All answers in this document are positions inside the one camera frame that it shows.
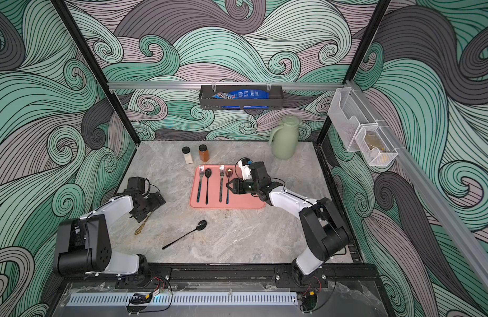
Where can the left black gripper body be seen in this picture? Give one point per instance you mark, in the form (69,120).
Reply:
(151,203)

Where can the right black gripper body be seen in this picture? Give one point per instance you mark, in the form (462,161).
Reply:
(240,186)

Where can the grey handled fork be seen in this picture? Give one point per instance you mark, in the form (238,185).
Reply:
(222,172)

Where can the pink plastic tray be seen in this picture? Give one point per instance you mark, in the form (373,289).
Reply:
(246,201)

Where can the black spoon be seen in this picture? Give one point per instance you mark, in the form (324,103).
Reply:
(207,175)
(199,227)

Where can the green handled fork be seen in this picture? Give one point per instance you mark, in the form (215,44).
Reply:
(201,176)

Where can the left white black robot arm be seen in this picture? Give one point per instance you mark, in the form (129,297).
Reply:
(83,245)

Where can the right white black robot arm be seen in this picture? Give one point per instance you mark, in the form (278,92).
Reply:
(324,229)

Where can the gold fork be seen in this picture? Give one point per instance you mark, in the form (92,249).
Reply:
(140,228)

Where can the sage green thermos jug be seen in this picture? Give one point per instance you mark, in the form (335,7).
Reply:
(284,138)

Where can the orange spice jar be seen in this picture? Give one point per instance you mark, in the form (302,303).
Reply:
(204,153)

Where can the white spice jar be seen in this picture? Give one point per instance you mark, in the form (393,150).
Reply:
(187,155)

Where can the blue snack packet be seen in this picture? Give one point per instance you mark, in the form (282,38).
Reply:
(247,94)

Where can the small clear bin with contents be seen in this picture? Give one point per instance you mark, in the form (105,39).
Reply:
(375,147)

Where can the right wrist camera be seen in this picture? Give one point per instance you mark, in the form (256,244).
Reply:
(243,165)

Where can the dark metal wall shelf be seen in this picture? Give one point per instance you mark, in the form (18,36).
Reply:
(275,101)

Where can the clear plastic wall bin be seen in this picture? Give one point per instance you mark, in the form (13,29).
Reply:
(349,114)

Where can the white perforated cable duct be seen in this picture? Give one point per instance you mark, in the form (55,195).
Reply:
(188,299)

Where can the aluminium wall rail back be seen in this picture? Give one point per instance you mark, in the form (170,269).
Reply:
(190,85)

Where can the aluminium wall rail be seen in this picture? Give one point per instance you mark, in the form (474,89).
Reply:
(190,85)
(433,199)

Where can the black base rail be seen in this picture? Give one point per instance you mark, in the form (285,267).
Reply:
(280,275)

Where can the aluminium wall rail right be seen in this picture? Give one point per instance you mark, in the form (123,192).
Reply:
(433,199)

